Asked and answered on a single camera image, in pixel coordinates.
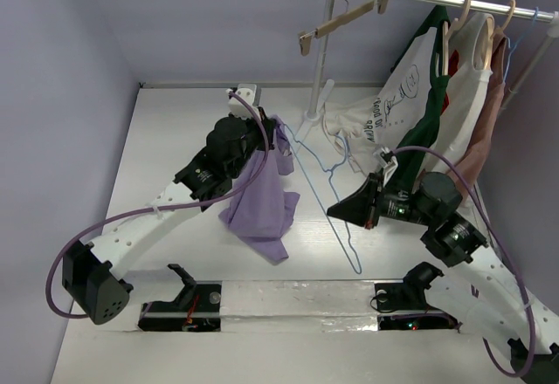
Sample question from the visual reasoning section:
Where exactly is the purple t shirt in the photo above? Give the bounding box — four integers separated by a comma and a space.
218, 115, 300, 264

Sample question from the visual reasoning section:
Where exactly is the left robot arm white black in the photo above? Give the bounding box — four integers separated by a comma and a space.
62, 107, 279, 325

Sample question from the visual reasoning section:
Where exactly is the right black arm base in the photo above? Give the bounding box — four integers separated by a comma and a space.
369, 262, 460, 332

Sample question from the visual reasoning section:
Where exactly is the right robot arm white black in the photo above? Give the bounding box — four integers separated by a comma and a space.
327, 172, 558, 383

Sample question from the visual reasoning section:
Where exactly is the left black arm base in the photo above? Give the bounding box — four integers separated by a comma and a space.
137, 264, 222, 333

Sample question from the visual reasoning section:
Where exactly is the dark green t shirt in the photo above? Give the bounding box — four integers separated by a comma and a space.
383, 4, 451, 180

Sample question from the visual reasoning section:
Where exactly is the cream printed t shirt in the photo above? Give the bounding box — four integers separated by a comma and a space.
322, 27, 438, 175

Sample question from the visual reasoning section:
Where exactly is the pink shirt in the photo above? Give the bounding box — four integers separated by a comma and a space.
433, 35, 507, 185

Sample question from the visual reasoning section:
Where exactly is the wooden clip hanger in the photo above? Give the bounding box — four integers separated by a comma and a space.
298, 0, 389, 57

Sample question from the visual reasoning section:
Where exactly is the wooden hanger left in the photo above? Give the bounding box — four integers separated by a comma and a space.
441, 0, 472, 76

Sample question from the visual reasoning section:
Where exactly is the wooden hanger right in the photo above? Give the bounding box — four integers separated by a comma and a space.
481, 0, 516, 70

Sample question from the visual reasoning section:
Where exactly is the white clothes rack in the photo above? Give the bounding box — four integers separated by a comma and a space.
295, 0, 558, 141

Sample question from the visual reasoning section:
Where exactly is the red garment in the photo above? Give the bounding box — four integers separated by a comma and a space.
441, 50, 459, 113

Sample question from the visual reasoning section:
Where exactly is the white tank top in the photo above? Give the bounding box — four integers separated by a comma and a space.
412, 11, 495, 184

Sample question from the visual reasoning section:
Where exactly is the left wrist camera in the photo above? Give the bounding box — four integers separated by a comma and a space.
227, 83, 260, 119

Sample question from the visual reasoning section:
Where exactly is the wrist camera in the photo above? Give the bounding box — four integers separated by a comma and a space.
227, 83, 260, 119
374, 147, 398, 186

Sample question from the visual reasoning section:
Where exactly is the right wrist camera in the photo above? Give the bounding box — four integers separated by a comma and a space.
374, 147, 398, 186

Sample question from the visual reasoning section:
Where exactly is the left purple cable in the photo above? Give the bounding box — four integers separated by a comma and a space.
45, 91, 270, 319

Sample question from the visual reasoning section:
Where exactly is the purple cable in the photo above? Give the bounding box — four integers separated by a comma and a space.
45, 91, 270, 319
390, 146, 536, 379

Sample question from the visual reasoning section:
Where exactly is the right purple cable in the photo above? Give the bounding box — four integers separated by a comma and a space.
390, 146, 536, 379

